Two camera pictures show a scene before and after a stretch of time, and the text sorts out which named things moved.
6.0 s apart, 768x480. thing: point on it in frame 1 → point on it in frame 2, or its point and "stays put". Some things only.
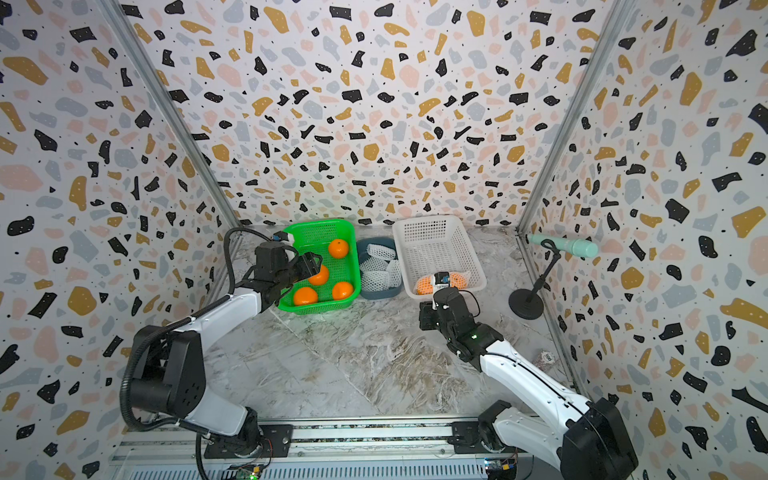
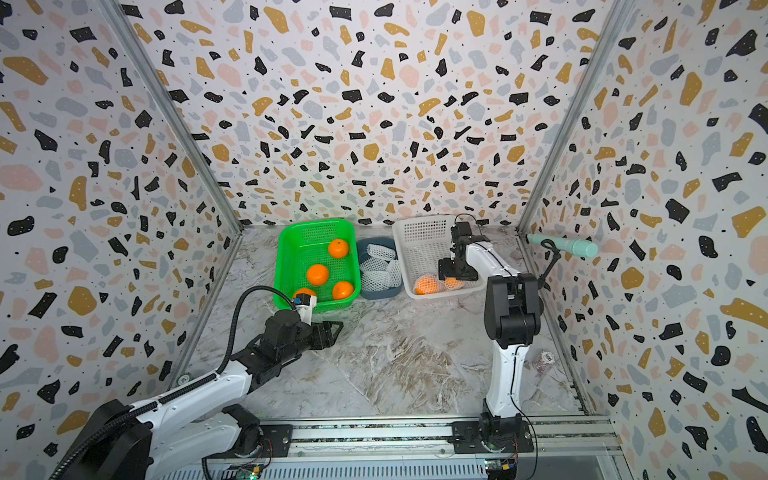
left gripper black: (310, 263) → (332, 338)
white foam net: (394, 273) stays put
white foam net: (374, 264) stays put
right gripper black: (430, 313) → (447, 268)
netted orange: (321, 277) stays put
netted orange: (305, 296) stays put
